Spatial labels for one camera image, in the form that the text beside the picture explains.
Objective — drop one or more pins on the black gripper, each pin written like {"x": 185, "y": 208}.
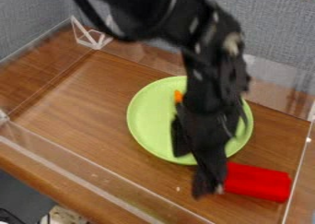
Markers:
{"x": 213, "y": 109}

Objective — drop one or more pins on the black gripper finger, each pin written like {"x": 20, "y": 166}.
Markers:
{"x": 210, "y": 176}

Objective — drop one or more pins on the red rectangular block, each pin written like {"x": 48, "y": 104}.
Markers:
{"x": 258, "y": 182}

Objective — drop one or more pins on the green plastic plate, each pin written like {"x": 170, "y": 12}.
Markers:
{"x": 150, "y": 115}

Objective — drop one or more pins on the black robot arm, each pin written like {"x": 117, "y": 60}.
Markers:
{"x": 209, "y": 35}

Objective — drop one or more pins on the orange toy carrot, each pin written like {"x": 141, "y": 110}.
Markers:
{"x": 178, "y": 96}

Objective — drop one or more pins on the clear acrylic enclosure wall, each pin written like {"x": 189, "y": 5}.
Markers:
{"x": 66, "y": 142}

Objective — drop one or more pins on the clear acrylic corner bracket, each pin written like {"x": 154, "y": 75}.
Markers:
{"x": 89, "y": 37}

